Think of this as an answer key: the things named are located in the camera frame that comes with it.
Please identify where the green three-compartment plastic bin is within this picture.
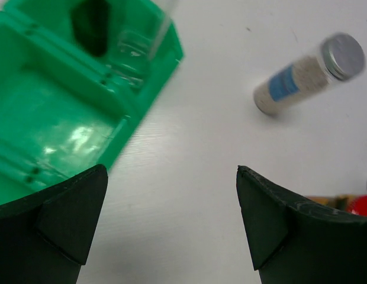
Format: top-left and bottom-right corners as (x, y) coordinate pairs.
(0, 1), (184, 205)

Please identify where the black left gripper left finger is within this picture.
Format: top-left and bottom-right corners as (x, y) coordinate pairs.
(0, 164), (108, 283)

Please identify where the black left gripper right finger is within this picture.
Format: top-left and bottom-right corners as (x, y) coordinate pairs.
(236, 166), (367, 283)

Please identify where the white shaker blue label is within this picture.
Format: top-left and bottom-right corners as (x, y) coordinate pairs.
(253, 33), (366, 116)

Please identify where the clear glass bottle gold spout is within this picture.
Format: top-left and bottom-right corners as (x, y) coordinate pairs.
(107, 1), (178, 89)

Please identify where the red cap sauce bottle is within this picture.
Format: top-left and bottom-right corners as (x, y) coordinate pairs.
(307, 195), (367, 217)

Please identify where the glass bottle with dark sauce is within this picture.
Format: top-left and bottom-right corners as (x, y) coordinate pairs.
(70, 0), (111, 57)

